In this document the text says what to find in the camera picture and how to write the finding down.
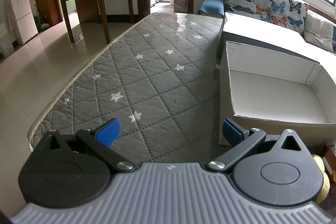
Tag blue sofa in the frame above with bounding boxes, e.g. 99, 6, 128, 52
197, 0, 336, 56

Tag dark grey box lid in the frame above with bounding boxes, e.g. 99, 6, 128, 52
217, 12, 322, 65

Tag brown cardboard piece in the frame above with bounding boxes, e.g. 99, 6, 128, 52
324, 145, 336, 174

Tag grey quilted star mattress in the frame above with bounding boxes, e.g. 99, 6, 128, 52
26, 13, 227, 165

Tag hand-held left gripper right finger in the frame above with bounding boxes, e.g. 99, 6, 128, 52
207, 118, 305, 172

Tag butterfly print pillows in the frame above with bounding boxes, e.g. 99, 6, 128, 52
222, 0, 309, 33

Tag yellow plush duck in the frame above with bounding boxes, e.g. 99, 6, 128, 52
312, 154, 331, 205

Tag white cardboard box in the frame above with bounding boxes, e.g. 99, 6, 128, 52
218, 41, 336, 147

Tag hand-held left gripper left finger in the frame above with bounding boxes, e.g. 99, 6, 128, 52
39, 118, 136, 172

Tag white water dispenser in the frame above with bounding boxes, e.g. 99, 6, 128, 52
0, 22, 14, 58

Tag broom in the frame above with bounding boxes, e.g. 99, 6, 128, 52
34, 4, 49, 29

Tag white pillow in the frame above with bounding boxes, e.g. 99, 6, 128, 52
302, 11, 336, 52

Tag white refrigerator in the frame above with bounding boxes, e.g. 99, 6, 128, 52
5, 0, 38, 45

